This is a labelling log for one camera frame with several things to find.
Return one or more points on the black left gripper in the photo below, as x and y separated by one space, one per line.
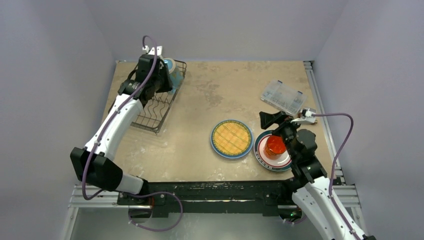
167 86

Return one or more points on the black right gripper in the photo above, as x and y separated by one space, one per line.
279 120

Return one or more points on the blue butterfly mug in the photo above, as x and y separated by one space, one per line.
175 74

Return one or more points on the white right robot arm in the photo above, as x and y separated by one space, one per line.
315 194

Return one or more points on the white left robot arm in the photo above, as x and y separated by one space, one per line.
94 163

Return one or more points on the red translucent cup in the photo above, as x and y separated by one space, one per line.
274 147

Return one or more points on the clear plastic screw box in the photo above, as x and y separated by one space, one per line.
282 97

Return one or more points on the blue plate with bamboo pattern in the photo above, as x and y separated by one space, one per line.
231 139

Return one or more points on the striped rim white plate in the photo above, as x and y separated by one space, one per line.
279 163

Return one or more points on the black wire dish rack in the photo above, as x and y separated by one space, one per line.
154 111

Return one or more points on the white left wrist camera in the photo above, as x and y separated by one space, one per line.
153 51

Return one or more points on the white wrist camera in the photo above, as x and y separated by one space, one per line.
153 51
305 116

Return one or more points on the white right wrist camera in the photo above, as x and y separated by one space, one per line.
305 116

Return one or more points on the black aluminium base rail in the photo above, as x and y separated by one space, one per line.
269 198

